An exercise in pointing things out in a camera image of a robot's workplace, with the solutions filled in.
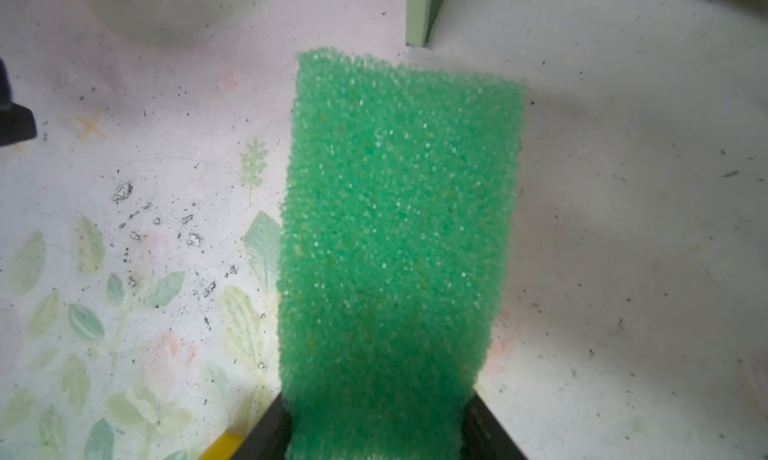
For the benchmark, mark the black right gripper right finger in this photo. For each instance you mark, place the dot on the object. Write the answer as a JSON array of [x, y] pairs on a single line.
[[483, 437]]

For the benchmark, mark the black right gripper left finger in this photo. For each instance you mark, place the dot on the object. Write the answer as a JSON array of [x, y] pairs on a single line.
[[270, 438]]

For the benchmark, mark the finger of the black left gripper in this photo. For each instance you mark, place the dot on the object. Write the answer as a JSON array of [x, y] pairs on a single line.
[[17, 123]]

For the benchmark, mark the yellow sponge alone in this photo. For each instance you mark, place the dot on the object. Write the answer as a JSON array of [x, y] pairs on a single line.
[[224, 447]]

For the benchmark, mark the green metal shelf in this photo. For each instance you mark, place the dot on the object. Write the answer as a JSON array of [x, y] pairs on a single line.
[[421, 19]]

